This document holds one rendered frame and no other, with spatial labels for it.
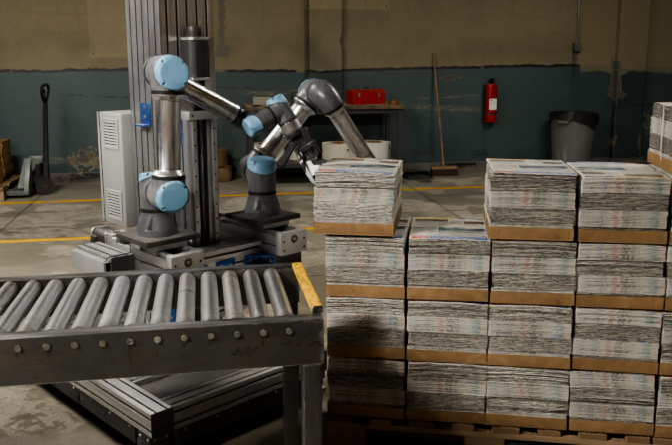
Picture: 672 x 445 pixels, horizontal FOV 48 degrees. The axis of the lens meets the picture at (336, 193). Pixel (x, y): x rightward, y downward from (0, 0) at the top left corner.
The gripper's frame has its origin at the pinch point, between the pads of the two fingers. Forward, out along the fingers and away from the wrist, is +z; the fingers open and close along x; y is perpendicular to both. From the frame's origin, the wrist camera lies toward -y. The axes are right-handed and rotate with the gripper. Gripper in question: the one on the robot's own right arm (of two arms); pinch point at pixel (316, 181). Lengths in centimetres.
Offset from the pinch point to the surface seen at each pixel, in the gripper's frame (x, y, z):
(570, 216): -19, 75, 51
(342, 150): 577, -95, 16
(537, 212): -19, 66, 45
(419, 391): -19, -1, 84
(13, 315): -105, -63, -14
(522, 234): -19, 58, 49
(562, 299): -19, 60, 76
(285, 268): -51, -10, 17
